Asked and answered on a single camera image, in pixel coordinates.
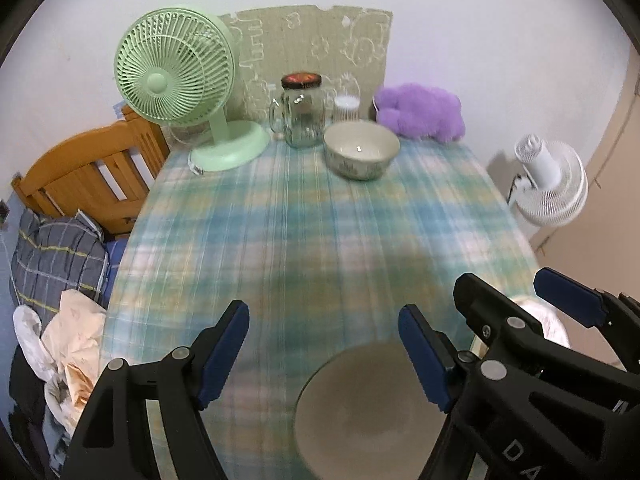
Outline cream plate underneath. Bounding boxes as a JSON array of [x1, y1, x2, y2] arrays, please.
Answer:
[[510, 295, 570, 348]]

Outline plain cream bowl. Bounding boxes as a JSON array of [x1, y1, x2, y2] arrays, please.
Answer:
[[294, 341, 445, 480]]

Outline floral bowl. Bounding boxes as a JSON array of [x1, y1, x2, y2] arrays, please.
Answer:
[[323, 120, 400, 181]]

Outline crumpled white cloth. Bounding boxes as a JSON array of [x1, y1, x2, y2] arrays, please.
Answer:
[[13, 289, 106, 434]]

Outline white clip fan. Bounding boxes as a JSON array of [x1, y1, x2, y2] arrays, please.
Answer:
[[506, 134, 589, 228]]

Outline plaid tablecloth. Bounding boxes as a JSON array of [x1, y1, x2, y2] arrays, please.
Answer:
[[101, 141, 538, 479]]

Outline blue plaid pillow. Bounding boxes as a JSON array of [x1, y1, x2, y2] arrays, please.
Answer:
[[11, 209, 110, 315]]

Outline purple plush toy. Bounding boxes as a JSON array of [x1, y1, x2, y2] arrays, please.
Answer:
[[373, 84, 465, 143]]

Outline wooden bed headboard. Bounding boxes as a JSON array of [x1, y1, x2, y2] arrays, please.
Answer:
[[11, 106, 169, 237]]

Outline cotton swab container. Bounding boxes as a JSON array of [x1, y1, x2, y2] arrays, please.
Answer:
[[332, 94, 360, 122]]

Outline glass mason jar mug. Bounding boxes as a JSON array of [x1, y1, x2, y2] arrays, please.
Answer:
[[269, 72, 326, 150]]

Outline green desk fan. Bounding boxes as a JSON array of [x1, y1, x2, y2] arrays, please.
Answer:
[[114, 6, 271, 174]]

